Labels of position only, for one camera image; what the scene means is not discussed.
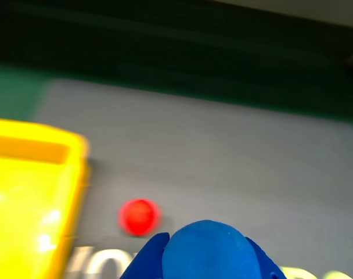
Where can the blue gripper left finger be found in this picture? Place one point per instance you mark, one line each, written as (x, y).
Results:
(149, 258)

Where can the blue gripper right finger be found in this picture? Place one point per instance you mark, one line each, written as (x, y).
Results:
(268, 266)

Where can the blue ball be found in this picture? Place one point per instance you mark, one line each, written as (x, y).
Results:
(211, 253)

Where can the red ball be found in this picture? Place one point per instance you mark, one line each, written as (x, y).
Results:
(139, 216)

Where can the yellow plastic bin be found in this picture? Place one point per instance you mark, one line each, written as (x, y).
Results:
(28, 203)

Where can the grey mat with NOWROBO print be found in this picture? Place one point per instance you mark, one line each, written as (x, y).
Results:
(223, 162)

